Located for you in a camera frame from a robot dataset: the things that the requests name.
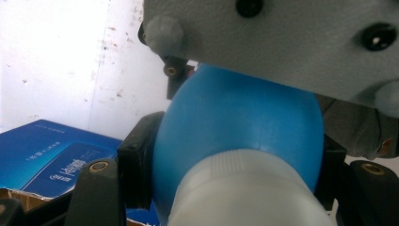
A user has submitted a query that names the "blue cardboard box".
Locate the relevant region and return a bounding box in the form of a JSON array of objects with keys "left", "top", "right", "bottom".
[{"left": 0, "top": 119, "right": 162, "bottom": 226}]

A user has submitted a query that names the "blue bottle with white cap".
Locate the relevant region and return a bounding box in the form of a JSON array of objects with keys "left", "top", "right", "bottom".
[{"left": 152, "top": 62, "right": 337, "bottom": 226}]

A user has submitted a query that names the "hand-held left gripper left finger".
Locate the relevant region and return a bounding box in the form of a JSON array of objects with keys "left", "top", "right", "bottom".
[{"left": 117, "top": 111, "right": 166, "bottom": 211}]

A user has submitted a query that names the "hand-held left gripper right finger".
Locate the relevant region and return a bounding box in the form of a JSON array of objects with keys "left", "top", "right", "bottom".
[{"left": 314, "top": 133, "right": 347, "bottom": 211}]

